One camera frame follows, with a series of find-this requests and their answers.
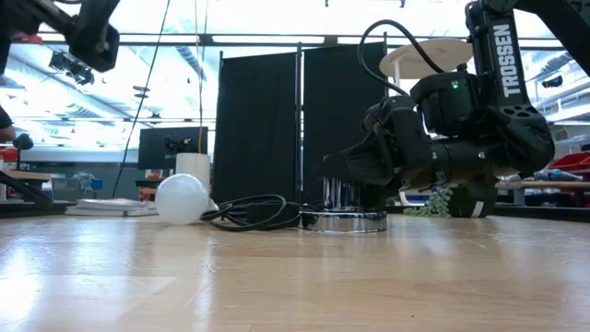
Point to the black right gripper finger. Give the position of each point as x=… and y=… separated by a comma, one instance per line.
x=364, y=163

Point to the chrome lamp base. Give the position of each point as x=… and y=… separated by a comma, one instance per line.
x=345, y=222

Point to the white light bulb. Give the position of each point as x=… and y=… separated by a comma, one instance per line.
x=181, y=199

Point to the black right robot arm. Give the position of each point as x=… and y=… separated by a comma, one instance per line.
x=507, y=129

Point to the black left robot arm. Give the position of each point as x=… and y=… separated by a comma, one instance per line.
x=87, y=37

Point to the white stand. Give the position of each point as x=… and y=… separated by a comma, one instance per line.
x=442, y=53

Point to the potted succulent plant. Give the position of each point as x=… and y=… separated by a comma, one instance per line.
x=475, y=205

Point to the black folding screen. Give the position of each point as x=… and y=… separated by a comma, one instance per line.
x=258, y=138

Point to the wooden workbench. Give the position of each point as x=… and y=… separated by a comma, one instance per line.
x=553, y=186

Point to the black ceiling device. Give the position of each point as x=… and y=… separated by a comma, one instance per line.
x=71, y=69
x=552, y=82

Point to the white cylinder container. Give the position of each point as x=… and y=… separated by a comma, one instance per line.
x=193, y=163

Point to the red bin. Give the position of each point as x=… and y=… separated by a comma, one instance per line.
x=571, y=162

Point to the black monitor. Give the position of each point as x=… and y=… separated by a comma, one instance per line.
x=161, y=147

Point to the wooden side table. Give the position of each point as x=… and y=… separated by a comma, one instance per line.
x=23, y=175

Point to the black desk lamp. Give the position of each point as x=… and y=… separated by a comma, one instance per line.
x=23, y=140

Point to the red object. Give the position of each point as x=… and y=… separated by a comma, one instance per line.
x=7, y=154

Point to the person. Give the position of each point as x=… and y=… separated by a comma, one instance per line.
x=4, y=124

